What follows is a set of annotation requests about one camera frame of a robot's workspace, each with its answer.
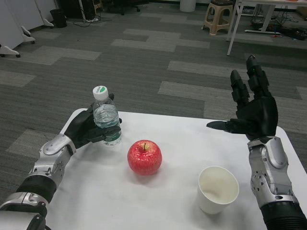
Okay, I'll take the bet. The black trash bin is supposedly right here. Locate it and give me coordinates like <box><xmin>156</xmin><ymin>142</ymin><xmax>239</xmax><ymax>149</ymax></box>
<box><xmin>49</xmin><ymin>9</ymin><xmax>67</xmax><ymax>28</ymax></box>

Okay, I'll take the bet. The white partition panel with foot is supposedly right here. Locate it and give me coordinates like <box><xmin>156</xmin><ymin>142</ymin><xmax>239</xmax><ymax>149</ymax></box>
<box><xmin>4</xmin><ymin>0</ymin><xmax>36</xmax><ymax>45</ymax></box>
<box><xmin>0</xmin><ymin>0</ymin><xmax>21</xmax><ymax>58</ymax></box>
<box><xmin>31</xmin><ymin>0</ymin><xmax>55</xmax><ymax>29</ymax></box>

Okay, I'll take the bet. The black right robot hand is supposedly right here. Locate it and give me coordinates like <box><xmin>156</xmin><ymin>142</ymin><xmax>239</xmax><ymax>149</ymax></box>
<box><xmin>206</xmin><ymin>55</ymin><xmax>279</xmax><ymax>144</ymax></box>

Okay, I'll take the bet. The wooden stool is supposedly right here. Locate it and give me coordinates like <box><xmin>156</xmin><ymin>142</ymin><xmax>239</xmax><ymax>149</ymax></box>
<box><xmin>92</xmin><ymin>0</ymin><xmax>104</xmax><ymax>15</ymax></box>

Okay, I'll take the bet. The white plant pot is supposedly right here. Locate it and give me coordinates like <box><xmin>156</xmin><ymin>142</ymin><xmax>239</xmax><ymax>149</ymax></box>
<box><xmin>179</xmin><ymin>0</ymin><xmax>195</xmax><ymax>12</ymax></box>

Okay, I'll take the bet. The white desk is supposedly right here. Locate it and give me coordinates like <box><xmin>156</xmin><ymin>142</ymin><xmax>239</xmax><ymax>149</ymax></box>
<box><xmin>226</xmin><ymin>0</ymin><xmax>307</xmax><ymax>56</ymax></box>

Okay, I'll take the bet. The black cabinet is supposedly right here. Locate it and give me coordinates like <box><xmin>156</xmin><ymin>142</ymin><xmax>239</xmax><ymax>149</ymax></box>
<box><xmin>63</xmin><ymin>0</ymin><xmax>96</xmax><ymax>19</ymax></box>

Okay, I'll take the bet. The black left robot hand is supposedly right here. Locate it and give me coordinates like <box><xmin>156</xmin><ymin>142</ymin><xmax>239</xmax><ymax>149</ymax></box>
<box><xmin>64</xmin><ymin>93</ymin><xmax>122</xmax><ymax>149</ymax></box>

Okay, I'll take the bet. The beige plastic stool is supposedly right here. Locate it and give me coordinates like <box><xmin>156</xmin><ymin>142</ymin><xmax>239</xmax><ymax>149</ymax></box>
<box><xmin>202</xmin><ymin>0</ymin><xmax>234</xmax><ymax>36</ymax></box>

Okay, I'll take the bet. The black office chair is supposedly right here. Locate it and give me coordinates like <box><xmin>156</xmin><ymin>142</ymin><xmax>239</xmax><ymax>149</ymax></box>
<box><xmin>105</xmin><ymin>0</ymin><xmax>141</xmax><ymax>15</ymax></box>

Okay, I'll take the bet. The black floor cable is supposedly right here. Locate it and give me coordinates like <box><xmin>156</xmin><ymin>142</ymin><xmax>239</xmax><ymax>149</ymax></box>
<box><xmin>73</xmin><ymin>18</ymin><xmax>113</xmax><ymax>27</ymax></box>

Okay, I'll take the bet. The clear water bottle green label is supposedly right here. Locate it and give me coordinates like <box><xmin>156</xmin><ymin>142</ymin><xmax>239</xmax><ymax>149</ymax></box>
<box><xmin>92</xmin><ymin>85</ymin><xmax>123</xmax><ymax>147</ymax></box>

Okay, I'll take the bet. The red apple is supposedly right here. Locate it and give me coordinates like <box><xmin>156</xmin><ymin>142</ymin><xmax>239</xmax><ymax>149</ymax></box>
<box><xmin>127</xmin><ymin>140</ymin><xmax>163</xmax><ymax>176</ymax></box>

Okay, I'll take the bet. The white paper cup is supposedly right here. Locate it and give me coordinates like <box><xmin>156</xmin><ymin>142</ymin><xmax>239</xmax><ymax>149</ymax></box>
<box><xmin>197</xmin><ymin>166</ymin><xmax>240</xmax><ymax>215</ymax></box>

